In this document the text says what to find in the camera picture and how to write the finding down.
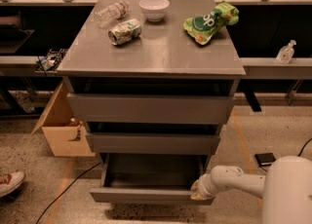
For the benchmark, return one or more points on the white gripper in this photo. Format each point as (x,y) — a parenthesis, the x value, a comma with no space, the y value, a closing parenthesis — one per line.
(205,186)

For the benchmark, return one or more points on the grey bottom drawer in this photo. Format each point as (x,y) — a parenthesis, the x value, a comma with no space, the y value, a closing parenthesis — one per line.
(153,179)

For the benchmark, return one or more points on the grey drawer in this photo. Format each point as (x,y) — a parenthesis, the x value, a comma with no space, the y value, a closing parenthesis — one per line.
(152,109)
(134,143)
(153,179)

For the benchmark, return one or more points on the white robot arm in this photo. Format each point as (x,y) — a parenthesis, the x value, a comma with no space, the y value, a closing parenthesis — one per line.
(286,189)

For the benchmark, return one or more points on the grey middle drawer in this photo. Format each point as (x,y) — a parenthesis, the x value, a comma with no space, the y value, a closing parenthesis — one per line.
(134,143)

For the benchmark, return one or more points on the grey drawer cabinet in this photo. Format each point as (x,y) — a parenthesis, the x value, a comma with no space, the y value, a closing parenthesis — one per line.
(162,60)

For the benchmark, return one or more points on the grey top drawer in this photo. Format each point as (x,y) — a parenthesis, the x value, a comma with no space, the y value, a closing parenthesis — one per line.
(152,109)

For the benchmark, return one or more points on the black foot pedal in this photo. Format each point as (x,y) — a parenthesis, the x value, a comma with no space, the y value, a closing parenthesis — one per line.
(265,159)

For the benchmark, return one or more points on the cardboard box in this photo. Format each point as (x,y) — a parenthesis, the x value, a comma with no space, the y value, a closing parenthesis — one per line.
(63,131)

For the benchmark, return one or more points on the clear hand sanitizer bottle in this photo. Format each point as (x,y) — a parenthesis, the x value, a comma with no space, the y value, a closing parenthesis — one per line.
(286,53)

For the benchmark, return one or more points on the green chip bag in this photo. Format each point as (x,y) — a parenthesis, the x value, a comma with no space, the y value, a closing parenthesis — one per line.
(203,28)

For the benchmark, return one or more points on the crushed green white can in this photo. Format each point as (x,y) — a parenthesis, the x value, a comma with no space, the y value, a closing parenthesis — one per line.
(124,32)

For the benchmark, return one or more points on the white red sneaker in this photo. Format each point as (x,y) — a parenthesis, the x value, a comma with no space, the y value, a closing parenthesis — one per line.
(10,182)

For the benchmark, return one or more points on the white bowl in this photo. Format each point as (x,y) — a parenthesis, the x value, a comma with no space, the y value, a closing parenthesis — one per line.
(154,10)

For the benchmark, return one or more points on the clear plastic water bottle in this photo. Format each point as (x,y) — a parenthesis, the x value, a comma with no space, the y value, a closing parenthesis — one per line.
(110,13)

